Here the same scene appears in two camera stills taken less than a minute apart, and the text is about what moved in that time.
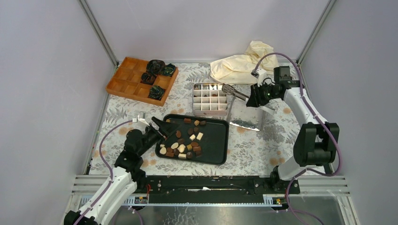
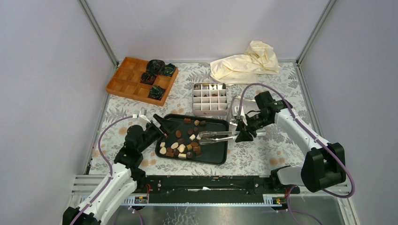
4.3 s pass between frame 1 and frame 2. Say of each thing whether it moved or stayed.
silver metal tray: stayed
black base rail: stayed
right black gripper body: moved
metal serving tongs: moved
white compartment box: stayed
